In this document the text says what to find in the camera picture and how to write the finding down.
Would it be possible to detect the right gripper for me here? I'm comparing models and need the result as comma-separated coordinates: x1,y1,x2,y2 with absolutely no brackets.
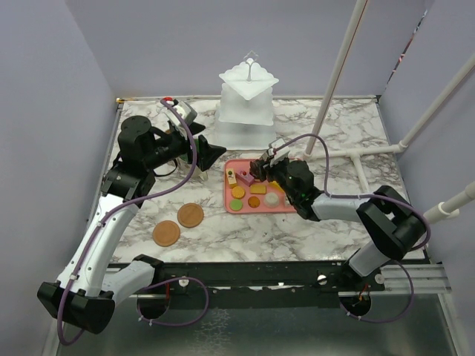
254,156,299,202

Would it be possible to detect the chocolate sprinkled donut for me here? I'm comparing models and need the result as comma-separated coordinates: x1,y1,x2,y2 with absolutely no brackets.
249,161,266,182

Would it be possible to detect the white three-tier cake stand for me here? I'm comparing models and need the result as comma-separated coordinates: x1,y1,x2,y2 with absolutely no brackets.
214,50,279,151

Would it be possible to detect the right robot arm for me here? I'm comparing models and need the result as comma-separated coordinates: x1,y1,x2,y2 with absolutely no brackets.
249,158,430,290

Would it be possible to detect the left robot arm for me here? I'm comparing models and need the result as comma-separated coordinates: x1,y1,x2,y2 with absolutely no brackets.
37,116,226,345

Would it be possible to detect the yellow cheese wedge cake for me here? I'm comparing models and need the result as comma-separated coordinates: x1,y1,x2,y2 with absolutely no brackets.
269,181,284,192

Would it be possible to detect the square yellow biscuit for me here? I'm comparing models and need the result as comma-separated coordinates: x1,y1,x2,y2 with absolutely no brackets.
249,184,267,195

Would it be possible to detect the green-inside ceramic mug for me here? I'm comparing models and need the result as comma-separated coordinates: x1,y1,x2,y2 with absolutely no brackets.
177,137,209,182

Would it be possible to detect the pink serving tray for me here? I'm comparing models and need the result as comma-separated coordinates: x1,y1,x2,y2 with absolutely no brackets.
223,159,296,214

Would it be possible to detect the yellow layered cake slice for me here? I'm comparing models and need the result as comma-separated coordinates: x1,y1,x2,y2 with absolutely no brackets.
226,168,238,188

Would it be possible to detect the white round cake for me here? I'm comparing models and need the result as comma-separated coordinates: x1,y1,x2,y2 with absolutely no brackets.
263,192,280,208

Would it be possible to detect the orange round cookie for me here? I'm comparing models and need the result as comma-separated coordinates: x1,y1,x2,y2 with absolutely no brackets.
231,186,246,200

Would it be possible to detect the brown round cookie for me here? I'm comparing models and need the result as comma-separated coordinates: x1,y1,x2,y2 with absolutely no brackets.
247,196,261,208

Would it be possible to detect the green macaron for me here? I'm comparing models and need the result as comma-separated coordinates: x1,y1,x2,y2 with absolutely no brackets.
229,199,243,211

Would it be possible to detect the wooden coaster upper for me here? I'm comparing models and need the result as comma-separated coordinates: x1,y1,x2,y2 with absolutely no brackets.
177,203,204,228

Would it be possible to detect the wooden coaster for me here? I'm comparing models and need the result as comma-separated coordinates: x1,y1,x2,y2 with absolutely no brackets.
177,203,204,228
152,220,180,247

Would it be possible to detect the wooden coaster lower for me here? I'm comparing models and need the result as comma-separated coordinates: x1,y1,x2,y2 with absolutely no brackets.
152,220,180,247

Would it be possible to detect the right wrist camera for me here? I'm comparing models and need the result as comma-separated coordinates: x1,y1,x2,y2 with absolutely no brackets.
261,139,289,167

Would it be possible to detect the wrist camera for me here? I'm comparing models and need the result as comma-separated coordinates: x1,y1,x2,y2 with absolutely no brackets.
261,139,289,167
166,99,197,139

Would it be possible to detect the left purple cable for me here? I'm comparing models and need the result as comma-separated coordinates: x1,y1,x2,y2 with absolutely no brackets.
57,97,209,346

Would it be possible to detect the purple cable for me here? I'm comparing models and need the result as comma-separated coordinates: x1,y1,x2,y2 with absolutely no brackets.
274,133,431,326
57,97,209,346

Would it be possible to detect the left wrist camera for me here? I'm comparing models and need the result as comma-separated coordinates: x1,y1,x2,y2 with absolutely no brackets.
166,99,197,139

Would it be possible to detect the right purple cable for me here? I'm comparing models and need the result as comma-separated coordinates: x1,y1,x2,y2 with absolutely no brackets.
274,133,431,326

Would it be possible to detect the aluminium mounting rail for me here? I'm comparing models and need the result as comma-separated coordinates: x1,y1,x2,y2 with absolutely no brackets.
57,263,452,298

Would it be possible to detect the white pvc pipe frame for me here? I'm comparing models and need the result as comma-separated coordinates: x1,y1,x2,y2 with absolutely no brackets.
321,1,474,211

